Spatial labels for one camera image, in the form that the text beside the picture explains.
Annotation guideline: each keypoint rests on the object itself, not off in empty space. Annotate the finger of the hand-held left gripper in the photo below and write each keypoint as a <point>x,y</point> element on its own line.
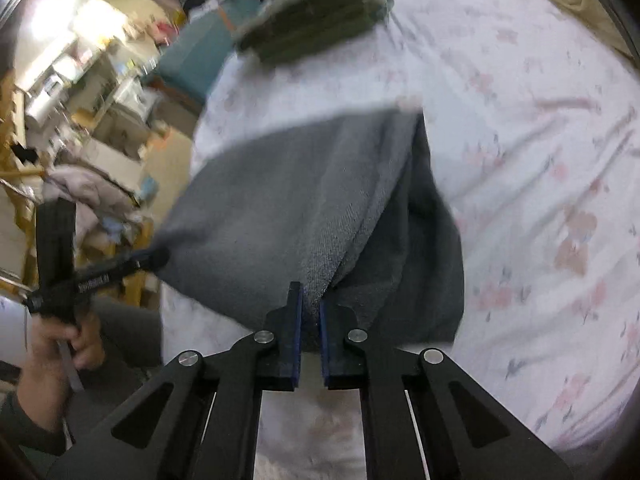
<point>152,260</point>

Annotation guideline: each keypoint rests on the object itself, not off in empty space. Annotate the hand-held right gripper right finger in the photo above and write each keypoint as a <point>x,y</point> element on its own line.
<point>324,340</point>

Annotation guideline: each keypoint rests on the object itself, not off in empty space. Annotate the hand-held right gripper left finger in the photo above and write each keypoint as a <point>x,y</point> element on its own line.
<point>295,330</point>

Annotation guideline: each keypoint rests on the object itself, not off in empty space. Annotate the grey pants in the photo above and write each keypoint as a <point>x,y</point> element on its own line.
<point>300,200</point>

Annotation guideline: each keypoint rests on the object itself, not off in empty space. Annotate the person's left forearm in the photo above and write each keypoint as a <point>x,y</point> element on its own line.
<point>25,430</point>

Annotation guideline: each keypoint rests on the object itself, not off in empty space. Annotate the stack of folded green pants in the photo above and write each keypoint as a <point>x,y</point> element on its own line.
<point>310,15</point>

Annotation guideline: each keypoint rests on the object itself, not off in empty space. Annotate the person's left hand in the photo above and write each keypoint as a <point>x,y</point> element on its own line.
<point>45,365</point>

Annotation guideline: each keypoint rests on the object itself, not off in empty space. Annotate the yellow wooden rack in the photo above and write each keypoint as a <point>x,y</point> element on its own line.
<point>24,220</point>

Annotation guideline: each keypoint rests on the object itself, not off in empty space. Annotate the person's grey trouser leg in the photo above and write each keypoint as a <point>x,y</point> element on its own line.
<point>130,330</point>

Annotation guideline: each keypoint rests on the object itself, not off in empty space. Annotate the pale crumpled clothes pile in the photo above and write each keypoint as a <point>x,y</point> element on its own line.
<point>85,185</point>

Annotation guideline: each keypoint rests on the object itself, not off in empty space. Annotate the cluttered storage shelves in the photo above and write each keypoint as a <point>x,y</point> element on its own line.
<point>100,60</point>

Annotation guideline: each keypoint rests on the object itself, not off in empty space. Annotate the teal box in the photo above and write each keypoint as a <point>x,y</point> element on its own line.
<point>200,55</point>

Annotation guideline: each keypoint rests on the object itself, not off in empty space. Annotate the white floral bed sheet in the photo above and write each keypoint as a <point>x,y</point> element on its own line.
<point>525,160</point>

